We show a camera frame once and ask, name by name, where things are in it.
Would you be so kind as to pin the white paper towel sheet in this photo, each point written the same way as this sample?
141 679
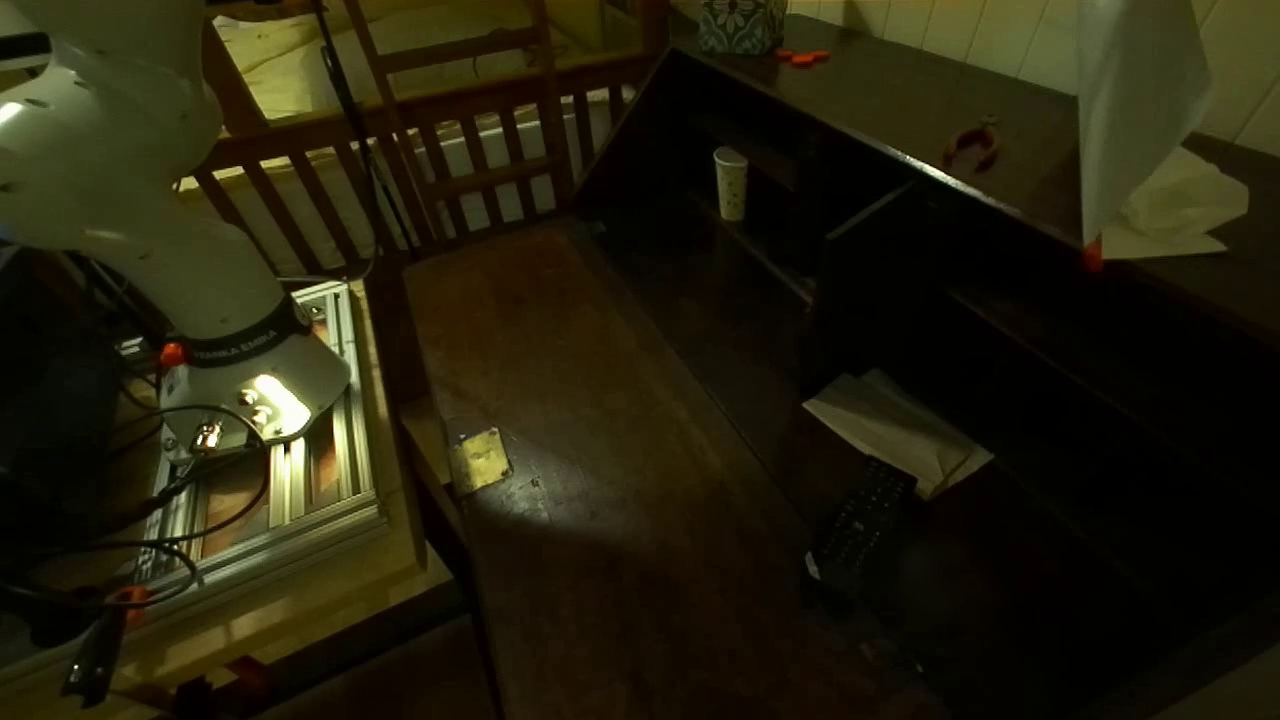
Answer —
1142 107

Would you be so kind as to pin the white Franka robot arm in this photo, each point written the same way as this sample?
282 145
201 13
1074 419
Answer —
121 174

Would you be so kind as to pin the dark wooden secretary desk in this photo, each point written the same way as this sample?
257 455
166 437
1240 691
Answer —
641 442

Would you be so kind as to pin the brass lock plate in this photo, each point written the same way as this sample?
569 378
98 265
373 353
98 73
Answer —
478 463

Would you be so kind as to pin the small white cup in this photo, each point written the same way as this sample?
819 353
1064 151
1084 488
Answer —
729 181

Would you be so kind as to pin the folded beige paper napkin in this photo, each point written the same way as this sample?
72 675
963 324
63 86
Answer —
899 430

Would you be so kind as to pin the black remote control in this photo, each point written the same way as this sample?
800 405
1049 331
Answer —
866 535

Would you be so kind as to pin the wooden slatted railing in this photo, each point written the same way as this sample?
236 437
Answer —
440 145

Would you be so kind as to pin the small orange object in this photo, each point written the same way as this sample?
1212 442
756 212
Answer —
805 57

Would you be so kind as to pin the patterned teal container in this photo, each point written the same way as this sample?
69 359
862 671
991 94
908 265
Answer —
736 27

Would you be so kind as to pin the red round button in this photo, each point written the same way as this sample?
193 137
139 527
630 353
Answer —
170 353

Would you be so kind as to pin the crumpled white paper napkin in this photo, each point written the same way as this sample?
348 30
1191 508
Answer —
1193 205

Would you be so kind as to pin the black clamp with orange grip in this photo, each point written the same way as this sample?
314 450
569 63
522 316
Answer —
106 647

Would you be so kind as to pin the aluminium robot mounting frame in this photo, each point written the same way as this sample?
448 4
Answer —
322 465

